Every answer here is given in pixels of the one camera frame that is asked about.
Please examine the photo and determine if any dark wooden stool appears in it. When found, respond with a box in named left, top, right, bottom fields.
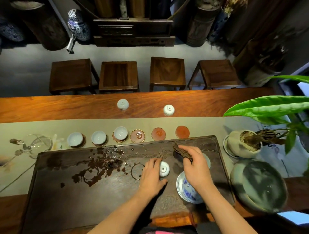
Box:
left=149, top=57, right=186, bottom=92
left=99, top=61, right=139, bottom=94
left=49, top=58, right=100, bottom=95
left=188, top=59, right=242, bottom=90

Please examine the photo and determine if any person's right hand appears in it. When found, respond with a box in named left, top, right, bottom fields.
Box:
left=178, top=145, right=215, bottom=191

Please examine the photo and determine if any carved dark wooden cabinet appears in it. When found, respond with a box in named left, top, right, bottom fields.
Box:
left=93, top=19, right=176, bottom=47

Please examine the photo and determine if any white metal bracket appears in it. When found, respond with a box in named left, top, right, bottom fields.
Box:
left=66, top=35, right=77, bottom=54

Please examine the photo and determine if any grey-green table runner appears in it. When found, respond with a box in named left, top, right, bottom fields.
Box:
left=0, top=117, right=309, bottom=197

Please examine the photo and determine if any blue and white porcelain bowl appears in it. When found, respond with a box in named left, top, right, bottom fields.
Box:
left=176, top=171, right=206, bottom=205

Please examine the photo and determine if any person's left forearm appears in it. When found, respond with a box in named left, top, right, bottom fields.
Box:
left=87, top=192, right=156, bottom=234

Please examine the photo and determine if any clear glass pitcher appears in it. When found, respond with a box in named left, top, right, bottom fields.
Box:
left=10, top=134, right=53, bottom=160

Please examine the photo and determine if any tall brown wooden cylinder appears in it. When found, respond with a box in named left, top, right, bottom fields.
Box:
left=186, top=0, right=222, bottom=48

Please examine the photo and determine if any blue and white porcelain jar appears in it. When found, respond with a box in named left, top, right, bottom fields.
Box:
left=0, top=14, right=26, bottom=43

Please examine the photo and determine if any large dark green bowl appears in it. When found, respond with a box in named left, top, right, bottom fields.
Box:
left=230, top=160, right=289, bottom=214

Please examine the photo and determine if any blue and white porcelain vase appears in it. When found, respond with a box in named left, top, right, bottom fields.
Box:
left=67, top=9, right=91, bottom=45

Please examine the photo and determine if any person's right forearm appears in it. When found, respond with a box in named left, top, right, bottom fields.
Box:
left=200, top=184, right=259, bottom=234

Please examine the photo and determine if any brown wavy tea cloth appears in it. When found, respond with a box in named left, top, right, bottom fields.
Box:
left=173, top=142, right=193, bottom=162

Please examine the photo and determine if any dark rectangular tea tray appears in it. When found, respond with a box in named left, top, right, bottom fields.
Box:
left=20, top=135, right=236, bottom=234

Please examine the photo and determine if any thin grey cable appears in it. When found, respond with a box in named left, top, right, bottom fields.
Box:
left=0, top=163, right=37, bottom=194

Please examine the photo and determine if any round brown coaster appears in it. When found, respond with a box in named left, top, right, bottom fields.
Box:
left=112, top=131, right=128, bottom=143
left=175, top=126, right=190, bottom=139
left=151, top=127, right=166, bottom=142
left=92, top=135, right=108, bottom=147
left=70, top=134, right=86, bottom=148
left=130, top=129, right=146, bottom=144

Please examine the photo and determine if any white saucer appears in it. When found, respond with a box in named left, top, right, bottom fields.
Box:
left=223, top=135, right=242, bottom=160

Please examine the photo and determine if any cream ceramic plant pot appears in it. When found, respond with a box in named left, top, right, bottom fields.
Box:
left=227, top=130, right=263, bottom=159

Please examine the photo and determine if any dark pot with dried plant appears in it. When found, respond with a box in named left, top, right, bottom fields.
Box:
left=243, top=36, right=288, bottom=88

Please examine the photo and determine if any large dark wooden barrel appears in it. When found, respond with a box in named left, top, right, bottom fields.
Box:
left=10, top=0, right=70, bottom=51

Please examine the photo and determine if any person's left hand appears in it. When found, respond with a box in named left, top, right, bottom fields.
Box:
left=138, top=158, right=168, bottom=198

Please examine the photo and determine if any person's dark clothing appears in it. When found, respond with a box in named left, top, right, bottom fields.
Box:
left=139, top=224, right=201, bottom=234

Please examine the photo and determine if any green leafy plant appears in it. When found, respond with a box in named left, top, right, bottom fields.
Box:
left=223, top=75, right=309, bottom=155

